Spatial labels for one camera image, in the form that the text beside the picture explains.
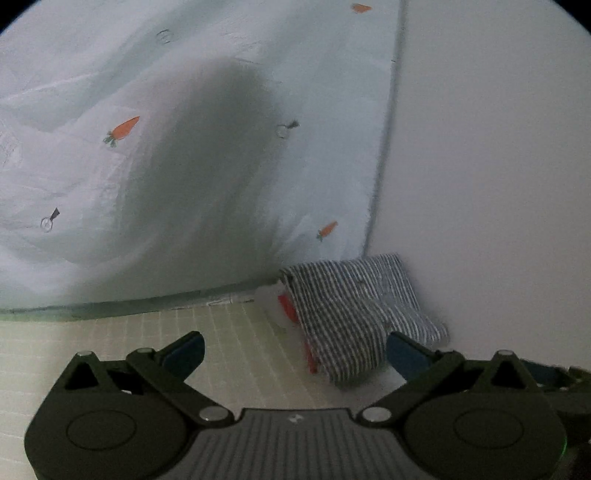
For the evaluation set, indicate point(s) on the carrot print bed sheet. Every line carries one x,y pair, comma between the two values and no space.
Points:
184,161

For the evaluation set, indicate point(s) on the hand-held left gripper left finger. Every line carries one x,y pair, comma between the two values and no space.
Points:
182,357

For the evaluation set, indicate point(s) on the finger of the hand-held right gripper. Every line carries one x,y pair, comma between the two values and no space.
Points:
547,374

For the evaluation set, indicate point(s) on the green grid mat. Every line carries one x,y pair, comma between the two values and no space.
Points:
115,332

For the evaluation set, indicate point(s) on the red striped folded garment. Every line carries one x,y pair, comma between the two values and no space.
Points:
288,307

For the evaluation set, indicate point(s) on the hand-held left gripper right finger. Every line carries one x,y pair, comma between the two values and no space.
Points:
404,357

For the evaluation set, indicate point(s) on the grey folded garment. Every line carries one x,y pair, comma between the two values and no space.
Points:
268,300

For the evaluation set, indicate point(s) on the blue white checked shirt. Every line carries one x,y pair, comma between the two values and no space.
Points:
351,314

